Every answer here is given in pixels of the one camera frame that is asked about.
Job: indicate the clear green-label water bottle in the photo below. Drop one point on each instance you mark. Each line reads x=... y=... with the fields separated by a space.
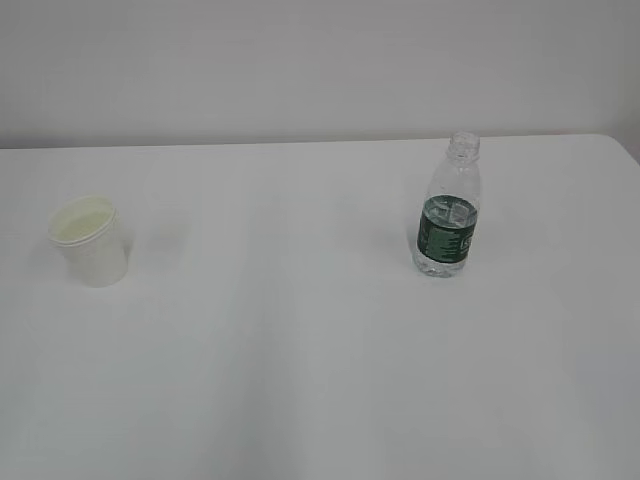
x=450 y=210

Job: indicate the white paper cup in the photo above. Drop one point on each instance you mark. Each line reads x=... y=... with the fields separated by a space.
x=86 y=233

